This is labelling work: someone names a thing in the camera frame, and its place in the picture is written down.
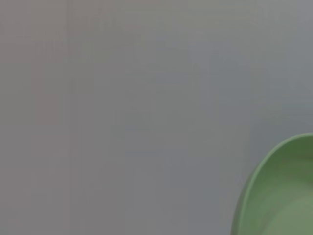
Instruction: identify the green plastic plate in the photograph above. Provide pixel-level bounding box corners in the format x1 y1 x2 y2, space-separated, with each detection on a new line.
231 133 313 235

